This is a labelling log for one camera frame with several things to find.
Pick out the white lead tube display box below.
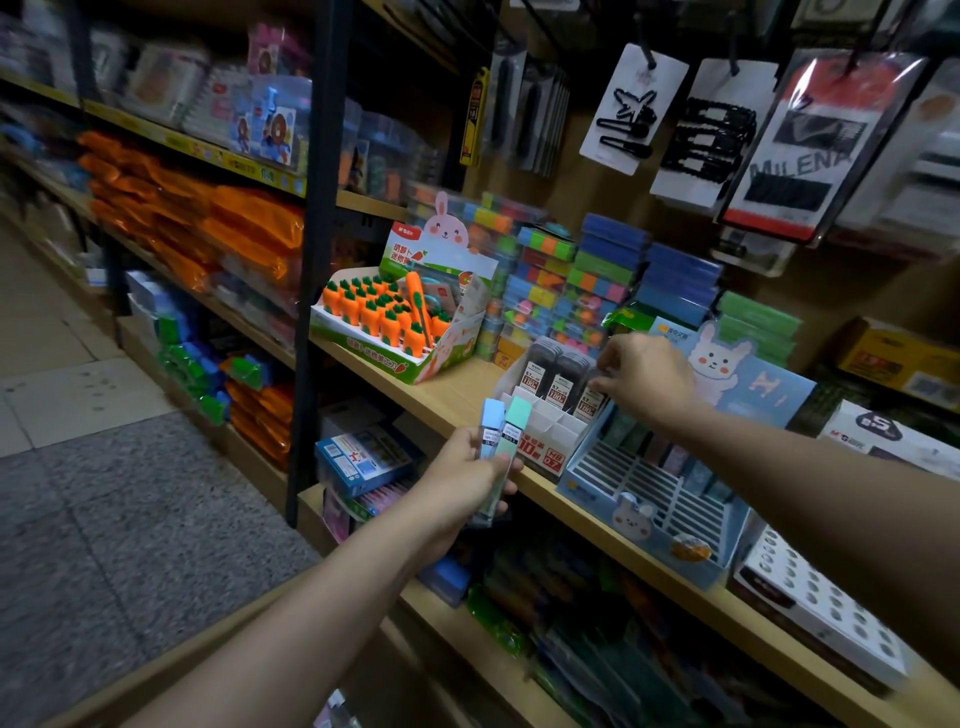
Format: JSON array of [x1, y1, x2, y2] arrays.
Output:
[[491, 358, 603, 483]]

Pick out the blue stationery box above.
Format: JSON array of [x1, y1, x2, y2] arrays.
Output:
[[314, 426, 415, 501]]

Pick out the white box with black label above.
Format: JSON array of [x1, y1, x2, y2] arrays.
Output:
[[816, 399, 960, 483]]

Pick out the stack of colourful eraser packs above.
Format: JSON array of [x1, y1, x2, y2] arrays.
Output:
[[498, 213, 652, 370]]

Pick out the pink stationery packets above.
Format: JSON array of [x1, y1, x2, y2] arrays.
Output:
[[321, 480, 415, 545]]

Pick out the black metal shelf post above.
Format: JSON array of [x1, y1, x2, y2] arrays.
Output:
[[285, 0, 355, 528]]

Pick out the clear hanging accessory packet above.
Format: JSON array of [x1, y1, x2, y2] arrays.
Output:
[[834, 71, 960, 255]]

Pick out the red white hairpin card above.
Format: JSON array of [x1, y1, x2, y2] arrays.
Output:
[[714, 49, 929, 246]]

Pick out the pile of orange packets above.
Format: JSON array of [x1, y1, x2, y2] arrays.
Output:
[[77, 130, 306, 295]]

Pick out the yellow cardboard box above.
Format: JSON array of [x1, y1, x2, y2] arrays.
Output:
[[834, 315, 960, 415]]

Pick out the person's left forearm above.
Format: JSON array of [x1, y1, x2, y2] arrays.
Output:
[[120, 506, 455, 728]]

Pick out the row of pastel lead tubes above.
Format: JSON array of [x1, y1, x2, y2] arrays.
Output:
[[600, 408, 740, 505]]

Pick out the mint green pencil lead tube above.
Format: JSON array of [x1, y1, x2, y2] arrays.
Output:
[[474, 396, 534, 526]]

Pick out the white card with black clips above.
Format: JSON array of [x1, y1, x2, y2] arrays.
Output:
[[578, 42, 690, 178]]

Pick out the pink cartoon box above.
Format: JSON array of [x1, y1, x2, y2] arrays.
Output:
[[246, 21, 313, 78]]

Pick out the clear cartoon pencil case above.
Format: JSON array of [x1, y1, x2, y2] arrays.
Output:
[[228, 74, 313, 175]]

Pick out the stack of small orange packets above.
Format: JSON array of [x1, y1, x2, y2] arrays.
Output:
[[223, 378, 295, 470]]

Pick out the hanging black pen packs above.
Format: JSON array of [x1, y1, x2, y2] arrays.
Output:
[[487, 39, 573, 180]]

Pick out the wooden shelving unit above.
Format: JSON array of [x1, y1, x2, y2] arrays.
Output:
[[0, 0, 960, 728]]

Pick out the row of white packets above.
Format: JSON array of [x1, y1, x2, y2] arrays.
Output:
[[90, 30, 234, 140]]

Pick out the light blue pencil lead tube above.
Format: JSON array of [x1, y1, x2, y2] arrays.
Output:
[[478, 397, 507, 462]]

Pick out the yellow utility knife pack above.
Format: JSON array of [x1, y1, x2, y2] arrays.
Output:
[[459, 66, 491, 168]]

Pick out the white box with round holes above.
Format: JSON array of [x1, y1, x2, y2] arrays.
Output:
[[726, 523, 913, 697]]

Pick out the black pencil lead tube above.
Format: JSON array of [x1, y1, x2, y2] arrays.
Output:
[[573, 371, 610, 426], [517, 337, 562, 399], [543, 351, 591, 412]]

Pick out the person's right hand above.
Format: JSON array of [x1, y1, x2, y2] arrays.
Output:
[[588, 333, 700, 430]]

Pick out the orange carrot pen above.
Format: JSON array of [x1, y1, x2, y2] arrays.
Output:
[[405, 270, 436, 351]]

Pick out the person's left hand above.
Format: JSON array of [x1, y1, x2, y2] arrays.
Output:
[[409, 426, 520, 562]]

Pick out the person's right forearm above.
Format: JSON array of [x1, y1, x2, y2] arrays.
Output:
[[671, 397, 960, 687]]

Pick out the stack of blue packets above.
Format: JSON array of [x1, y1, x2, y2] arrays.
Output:
[[633, 243, 726, 328]]

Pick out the carrot eraser display box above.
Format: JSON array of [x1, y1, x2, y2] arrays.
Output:
[[309, 191, 501, 387]]

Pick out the pile of green blue packets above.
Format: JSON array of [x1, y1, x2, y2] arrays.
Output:
[[152, 306, 273, 426]]

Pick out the group of carrot erasers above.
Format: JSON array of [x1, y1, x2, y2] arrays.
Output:
[[321, 274, 453, 360]]

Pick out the white card with hairpins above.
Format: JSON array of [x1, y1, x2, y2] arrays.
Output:
[[649, 57, 783, 216]]

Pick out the blue bunny display box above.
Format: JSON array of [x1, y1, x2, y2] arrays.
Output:
[[556, 316, 817, 591]]

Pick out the stack of green packets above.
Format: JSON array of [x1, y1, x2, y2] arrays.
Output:
[[711, 291, 805, 370]]

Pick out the stack of clear eraser boxes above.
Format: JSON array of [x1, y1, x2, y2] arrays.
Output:
[[405, 182, 550, 363]]

